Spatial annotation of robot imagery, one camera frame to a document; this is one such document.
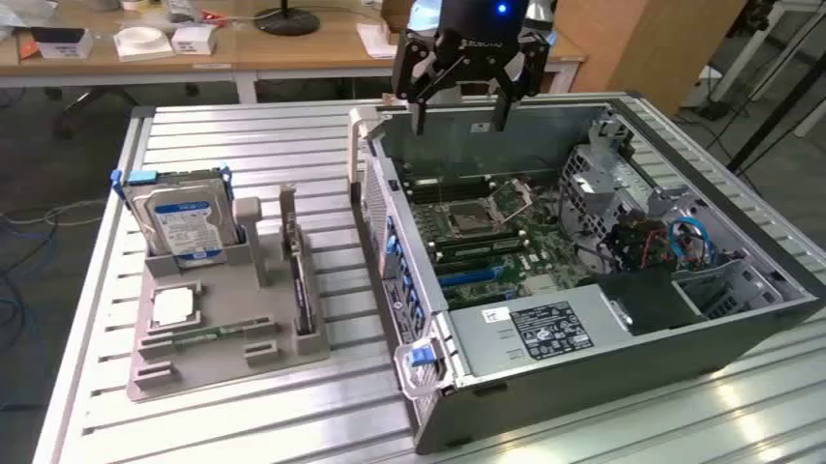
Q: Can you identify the green motherboard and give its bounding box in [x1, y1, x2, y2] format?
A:
[403, 168, 596, 310]

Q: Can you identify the green RAM stick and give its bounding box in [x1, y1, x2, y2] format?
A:
[173, 324, 259, 342]

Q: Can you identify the blue floor cable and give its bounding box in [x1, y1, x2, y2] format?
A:
[0, 212, 55, 412]

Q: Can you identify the white box with round hollow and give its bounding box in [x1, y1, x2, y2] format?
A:
[114, 27, 177, 63]

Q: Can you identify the black graphics card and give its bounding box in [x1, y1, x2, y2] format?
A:
[279, 184, 319, 337]

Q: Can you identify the blue wire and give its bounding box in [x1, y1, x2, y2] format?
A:
[668, 217, 717, 268]

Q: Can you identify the white floor cable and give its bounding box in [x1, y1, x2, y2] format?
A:
[0, 197, 106, 229]

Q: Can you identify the open grey PC case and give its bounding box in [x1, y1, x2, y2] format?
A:
[346, 90, 826, 456]

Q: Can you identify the CPU socket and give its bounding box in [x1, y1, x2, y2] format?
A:
[445, 200, 495, 238]

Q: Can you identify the white box with black lid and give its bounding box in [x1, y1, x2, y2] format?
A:
[30, 26, 96, 60]

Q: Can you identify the blue expansion slot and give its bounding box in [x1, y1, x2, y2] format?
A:
[438, 263, 513, 290]

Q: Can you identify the white labelled box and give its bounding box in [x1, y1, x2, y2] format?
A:
[171, 24, 218, 55]

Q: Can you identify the silver CPU chip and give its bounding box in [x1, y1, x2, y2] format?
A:
[153, 288, 198, 326]

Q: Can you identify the brown cardboard box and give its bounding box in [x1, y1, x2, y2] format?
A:
[379, 0, 418, 35]

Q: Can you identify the hard disk in blue caddy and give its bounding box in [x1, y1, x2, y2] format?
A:
[108, 166, 235, 270]

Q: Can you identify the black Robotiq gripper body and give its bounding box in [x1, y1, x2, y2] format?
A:
[431, 0, 529, 65]

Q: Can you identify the white table frame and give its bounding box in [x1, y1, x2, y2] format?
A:
[741, 0, 826, 140]

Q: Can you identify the metal disk bay cage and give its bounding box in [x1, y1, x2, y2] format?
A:
[558, 142, 654, 234]

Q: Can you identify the grey power supply unit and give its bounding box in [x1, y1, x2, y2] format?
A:
[449, 284, 632, 381]

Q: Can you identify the black chair base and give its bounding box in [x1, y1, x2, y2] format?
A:
[48, 86, 141, 140]

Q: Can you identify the grey parts rack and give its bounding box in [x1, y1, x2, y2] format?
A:
[126, 195, 335, 402]

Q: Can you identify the black round lamp base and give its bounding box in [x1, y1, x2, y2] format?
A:
[253, 0, 323, 36]

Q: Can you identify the white paper booklet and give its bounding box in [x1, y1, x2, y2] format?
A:
[357, 22, 401, 60]

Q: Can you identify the wooden desk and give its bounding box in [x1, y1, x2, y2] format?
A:
[0, 0, 590, 105]

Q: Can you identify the open socket cover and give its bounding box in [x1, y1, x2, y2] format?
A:
[490, 178, 537, 217]

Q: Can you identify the wooden cabinet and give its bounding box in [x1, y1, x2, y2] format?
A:
[553, 0, 750, 117]

